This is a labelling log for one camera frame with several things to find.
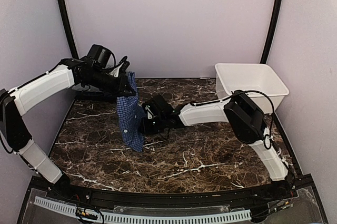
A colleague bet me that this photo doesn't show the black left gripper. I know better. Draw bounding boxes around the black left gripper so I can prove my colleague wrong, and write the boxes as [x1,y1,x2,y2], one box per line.
[84,67,136,98]

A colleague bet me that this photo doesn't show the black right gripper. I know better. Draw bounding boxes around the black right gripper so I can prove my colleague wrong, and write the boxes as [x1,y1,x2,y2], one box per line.
[138,114,166,135]

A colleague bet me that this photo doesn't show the blue checked long sleeve shirt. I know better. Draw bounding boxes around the blue checked long sleeve shirt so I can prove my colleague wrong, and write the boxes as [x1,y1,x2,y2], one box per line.
[116,72,145,152]

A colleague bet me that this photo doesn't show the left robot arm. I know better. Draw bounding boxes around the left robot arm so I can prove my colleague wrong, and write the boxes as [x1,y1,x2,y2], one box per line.
[1,56,136,201]

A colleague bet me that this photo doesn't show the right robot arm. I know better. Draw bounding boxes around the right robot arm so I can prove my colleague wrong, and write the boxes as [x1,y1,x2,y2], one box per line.
[139,90,295,200]

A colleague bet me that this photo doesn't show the white plastic basket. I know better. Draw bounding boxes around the white plastic basket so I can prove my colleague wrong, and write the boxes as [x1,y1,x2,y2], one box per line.
[215,63,289,114]

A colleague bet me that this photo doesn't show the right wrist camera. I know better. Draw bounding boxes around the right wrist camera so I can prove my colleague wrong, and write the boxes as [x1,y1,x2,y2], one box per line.
[142,95,174,120]

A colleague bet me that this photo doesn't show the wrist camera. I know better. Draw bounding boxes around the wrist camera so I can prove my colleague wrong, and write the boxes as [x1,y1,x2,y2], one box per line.
[142,95,174,120]
[86,44,131,77]

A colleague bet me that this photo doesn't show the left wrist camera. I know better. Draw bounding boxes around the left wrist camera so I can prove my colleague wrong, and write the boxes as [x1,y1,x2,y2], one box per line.
[86,44,131,77]

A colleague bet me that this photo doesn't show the black front rail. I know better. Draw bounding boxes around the black front rail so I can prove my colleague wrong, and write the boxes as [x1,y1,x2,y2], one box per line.
[31,176,311,210]

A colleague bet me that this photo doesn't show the white slotted cable duct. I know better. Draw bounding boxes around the white slotted cable duct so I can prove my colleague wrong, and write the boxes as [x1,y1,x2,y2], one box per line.
[34,196,252,223]

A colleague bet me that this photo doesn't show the right black frame post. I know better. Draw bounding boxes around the right black frame post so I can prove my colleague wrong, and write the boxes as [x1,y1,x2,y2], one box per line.
[260,0,282,64]

